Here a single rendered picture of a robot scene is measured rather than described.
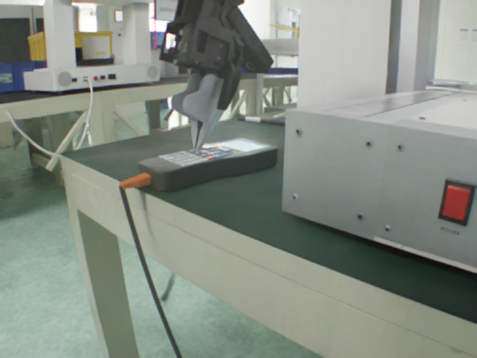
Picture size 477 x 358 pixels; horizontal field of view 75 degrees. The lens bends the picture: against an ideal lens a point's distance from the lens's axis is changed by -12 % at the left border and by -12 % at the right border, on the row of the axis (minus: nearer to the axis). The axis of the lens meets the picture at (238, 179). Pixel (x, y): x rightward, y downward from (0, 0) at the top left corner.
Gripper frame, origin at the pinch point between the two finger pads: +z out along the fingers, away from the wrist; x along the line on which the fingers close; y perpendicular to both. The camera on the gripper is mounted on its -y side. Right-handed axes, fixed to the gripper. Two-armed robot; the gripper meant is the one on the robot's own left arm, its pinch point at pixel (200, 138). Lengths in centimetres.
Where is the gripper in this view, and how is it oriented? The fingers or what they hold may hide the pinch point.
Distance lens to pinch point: 48.7
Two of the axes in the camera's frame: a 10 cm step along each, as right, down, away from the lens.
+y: -7.1, -0.3, -7.1
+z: -1.9, 9.7, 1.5
